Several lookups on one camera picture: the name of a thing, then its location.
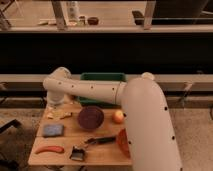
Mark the yellow banana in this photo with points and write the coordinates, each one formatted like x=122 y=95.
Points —
x=57 y=113

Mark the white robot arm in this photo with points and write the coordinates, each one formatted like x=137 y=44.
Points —
x=151 y=136

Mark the white paper cup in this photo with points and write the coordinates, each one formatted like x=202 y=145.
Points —
x=148 y=75

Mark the green plastic tray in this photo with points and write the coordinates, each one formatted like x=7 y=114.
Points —
x=100 y=77

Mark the yellow apple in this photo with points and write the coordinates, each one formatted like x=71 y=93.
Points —
x=118 y=116

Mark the purple bowl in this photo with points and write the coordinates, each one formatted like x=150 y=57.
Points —
x=90 y=118

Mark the red bowl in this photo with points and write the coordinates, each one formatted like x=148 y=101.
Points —
x=122 y=142

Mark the dark bowl on shelf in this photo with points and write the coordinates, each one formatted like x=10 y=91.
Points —
x=93 y=20

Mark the blue sponge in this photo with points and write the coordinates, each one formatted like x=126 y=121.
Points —
x=53 y=130

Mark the small jar on shelf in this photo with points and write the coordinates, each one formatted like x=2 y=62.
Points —
x=82 y=20

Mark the orange carrot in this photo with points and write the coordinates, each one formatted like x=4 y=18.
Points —
x=55 y=149

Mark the clear bottle on shelf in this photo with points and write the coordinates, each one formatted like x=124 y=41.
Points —
x=73 y=12

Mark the black handled spatula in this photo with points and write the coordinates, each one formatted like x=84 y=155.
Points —
x=78 y=152

